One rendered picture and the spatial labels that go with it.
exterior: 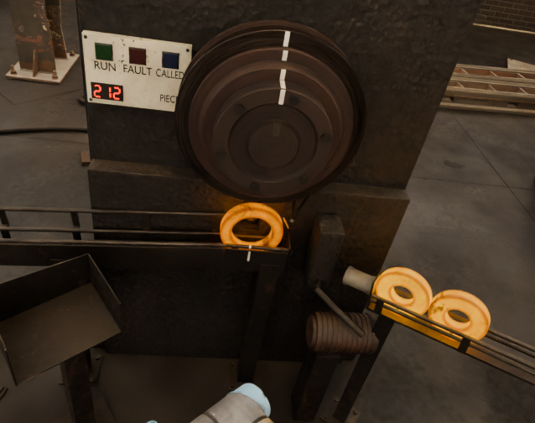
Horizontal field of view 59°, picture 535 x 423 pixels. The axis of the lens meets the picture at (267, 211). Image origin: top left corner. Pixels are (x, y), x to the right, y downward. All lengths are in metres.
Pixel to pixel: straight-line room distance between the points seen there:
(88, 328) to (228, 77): 0.73
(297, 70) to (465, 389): 1.61
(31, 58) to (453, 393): 3.56
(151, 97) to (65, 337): 0.65
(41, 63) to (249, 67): 3.14
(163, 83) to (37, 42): 2.83
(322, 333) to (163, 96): 0.83
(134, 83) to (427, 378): 1.65
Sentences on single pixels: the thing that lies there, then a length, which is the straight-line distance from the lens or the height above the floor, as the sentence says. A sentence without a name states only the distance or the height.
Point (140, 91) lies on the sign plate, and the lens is 1.30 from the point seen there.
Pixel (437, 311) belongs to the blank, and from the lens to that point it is 1.41.
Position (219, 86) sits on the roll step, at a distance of 1.09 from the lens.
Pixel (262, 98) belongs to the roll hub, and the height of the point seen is 1.23.
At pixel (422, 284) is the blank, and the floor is 0.78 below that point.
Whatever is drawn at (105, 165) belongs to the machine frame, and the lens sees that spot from 1.42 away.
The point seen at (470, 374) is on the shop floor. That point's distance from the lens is 2.32.
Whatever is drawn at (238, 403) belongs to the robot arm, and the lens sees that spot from 0.89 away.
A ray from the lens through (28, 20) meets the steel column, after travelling 4.02.
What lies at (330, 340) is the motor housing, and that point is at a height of 0.50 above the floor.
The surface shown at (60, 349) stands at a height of 0.60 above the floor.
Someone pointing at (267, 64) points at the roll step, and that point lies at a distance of 1.07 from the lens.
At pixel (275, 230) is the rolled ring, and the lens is 1.38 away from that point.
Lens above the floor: 1.66
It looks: 38 degrees down
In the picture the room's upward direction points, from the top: 11 degrees clockwise
